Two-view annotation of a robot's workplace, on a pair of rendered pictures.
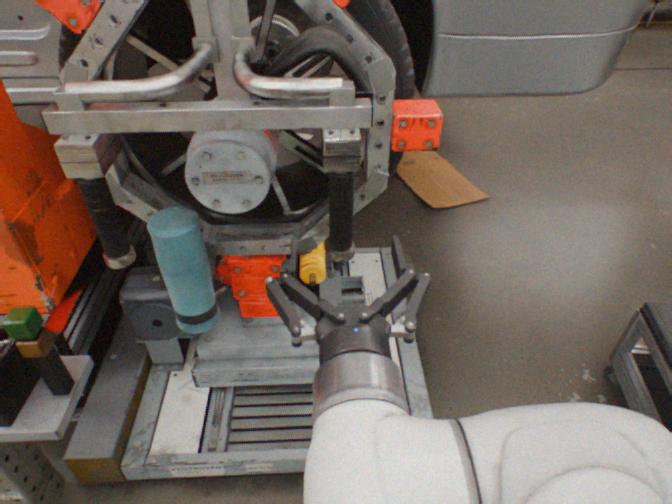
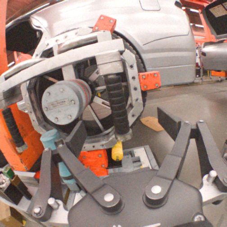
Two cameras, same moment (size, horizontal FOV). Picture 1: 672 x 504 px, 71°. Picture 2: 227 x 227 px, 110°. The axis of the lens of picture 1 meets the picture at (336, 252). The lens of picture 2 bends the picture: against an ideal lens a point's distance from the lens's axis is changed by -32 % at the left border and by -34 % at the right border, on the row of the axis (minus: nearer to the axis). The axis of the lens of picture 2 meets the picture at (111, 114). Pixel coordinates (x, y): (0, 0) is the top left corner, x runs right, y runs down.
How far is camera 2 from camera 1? 0.45 m
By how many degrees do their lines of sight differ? 21
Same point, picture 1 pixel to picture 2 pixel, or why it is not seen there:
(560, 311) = not seen: hidden behind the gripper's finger
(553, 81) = (183, 79)
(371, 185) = (136, 108)
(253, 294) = (93, 167)
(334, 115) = (102, 46)
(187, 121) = (32, 71)
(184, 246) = (52, 145)
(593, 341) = not seen: hidden behind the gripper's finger
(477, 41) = (159, 69)
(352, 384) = not seen: outside the picture
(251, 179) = (69, 102)
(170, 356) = (74, 188)
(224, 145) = (54, 86)
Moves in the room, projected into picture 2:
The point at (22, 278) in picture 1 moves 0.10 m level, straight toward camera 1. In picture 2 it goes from (17, 159) to (16, 168)
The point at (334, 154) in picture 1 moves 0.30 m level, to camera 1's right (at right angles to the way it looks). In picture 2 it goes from (103, 61) to (220, 54)
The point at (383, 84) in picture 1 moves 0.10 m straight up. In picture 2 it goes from (130, 60) to (125, 36)
